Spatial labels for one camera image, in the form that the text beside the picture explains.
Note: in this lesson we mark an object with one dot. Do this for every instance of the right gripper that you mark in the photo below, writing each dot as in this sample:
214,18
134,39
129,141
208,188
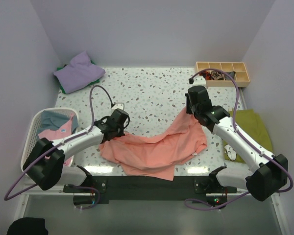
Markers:
188,110

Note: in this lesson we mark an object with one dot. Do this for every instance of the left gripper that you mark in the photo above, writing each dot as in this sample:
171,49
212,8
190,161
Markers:
121,133

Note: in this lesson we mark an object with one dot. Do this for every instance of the salmon pink t-shirt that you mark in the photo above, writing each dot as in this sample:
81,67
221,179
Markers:
157,156

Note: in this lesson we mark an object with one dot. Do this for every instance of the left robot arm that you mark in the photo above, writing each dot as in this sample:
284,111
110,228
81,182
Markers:
45,164

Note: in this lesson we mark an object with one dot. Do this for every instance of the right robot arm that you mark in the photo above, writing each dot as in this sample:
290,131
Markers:
266,174

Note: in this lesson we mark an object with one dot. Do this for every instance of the red black rolled sock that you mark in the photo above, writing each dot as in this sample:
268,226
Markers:
207,75

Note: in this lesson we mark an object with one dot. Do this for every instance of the brown patterned rolled sock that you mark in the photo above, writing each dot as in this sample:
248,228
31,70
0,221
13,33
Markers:
216,75

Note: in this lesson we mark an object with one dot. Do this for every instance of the grey rolled sock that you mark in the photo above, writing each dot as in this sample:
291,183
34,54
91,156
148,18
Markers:
231,74

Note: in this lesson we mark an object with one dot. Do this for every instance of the wooden compartment tray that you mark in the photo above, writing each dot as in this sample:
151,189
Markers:
241,78

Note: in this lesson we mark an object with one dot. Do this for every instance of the olive green t-shirt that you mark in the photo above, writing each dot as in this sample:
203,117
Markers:
252,124

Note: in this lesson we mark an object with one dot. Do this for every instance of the light pink t-shirt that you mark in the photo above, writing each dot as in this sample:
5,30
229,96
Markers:
58,131

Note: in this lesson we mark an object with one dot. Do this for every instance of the grey blue t-shirt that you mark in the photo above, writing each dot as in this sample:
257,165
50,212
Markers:
56,121

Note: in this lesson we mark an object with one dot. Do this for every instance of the folded lilac t-shirt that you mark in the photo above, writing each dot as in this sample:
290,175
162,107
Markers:
81,58

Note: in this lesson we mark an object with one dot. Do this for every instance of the white laundry basket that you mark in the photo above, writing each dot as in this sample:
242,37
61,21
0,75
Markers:
32,136

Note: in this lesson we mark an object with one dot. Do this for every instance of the black object bottom left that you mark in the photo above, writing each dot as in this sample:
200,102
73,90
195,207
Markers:
28,226

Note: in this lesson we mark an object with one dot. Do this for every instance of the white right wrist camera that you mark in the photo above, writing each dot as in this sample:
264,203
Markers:
197,81

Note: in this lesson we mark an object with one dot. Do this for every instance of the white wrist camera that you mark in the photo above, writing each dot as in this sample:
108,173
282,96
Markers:
118,106
197,81

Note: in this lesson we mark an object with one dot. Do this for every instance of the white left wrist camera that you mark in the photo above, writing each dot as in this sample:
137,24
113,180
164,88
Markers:
118,106

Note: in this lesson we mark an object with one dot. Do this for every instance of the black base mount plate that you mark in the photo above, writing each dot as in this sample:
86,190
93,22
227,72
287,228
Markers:
143,188

